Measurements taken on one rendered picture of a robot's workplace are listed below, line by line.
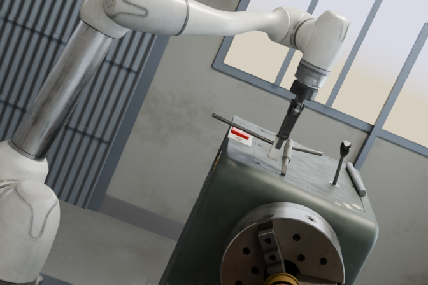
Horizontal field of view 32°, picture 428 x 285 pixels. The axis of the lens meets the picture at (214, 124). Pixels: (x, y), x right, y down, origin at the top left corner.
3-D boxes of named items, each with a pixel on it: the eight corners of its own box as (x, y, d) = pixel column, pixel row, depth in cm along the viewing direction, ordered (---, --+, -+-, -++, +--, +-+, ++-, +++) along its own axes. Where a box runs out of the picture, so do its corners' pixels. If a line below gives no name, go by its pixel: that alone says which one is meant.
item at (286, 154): (286, 177, 209) (292, 143, 216) (287, 173, 208) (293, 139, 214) (278, 175, 210) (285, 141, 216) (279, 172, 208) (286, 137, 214)
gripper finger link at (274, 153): (286, 139, 213) (286, 139, 212) (276, 160, 214) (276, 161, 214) (277, 135, 213) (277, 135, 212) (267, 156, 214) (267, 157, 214)
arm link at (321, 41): (341, 76, 207) (313, 60, 217) (365, 24, 203) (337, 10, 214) (312, 66, 201) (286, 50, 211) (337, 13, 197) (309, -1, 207)
